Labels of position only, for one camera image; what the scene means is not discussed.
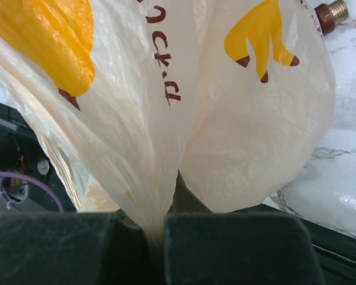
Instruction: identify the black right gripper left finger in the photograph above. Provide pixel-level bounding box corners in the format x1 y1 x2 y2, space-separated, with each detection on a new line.
0 213 154 285

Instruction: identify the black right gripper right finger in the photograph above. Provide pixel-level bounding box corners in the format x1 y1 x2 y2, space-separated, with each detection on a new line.
164 176 326 284

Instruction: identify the peach banana-print plastic bag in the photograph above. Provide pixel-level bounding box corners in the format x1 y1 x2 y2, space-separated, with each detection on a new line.
0 0 338 238

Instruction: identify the brown faucet tap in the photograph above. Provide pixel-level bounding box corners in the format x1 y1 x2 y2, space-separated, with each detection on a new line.
314 0 349 35

